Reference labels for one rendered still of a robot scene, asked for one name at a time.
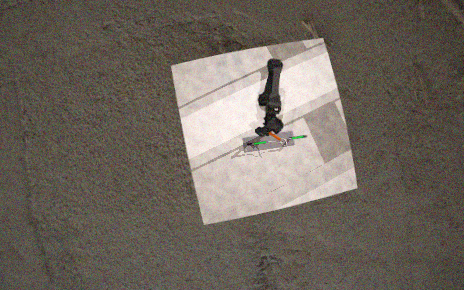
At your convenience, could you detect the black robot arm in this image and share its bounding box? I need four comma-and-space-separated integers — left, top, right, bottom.
258, 58, 284, 134

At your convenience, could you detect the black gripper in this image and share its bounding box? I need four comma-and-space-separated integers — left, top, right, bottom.
255, 117, 282, 137

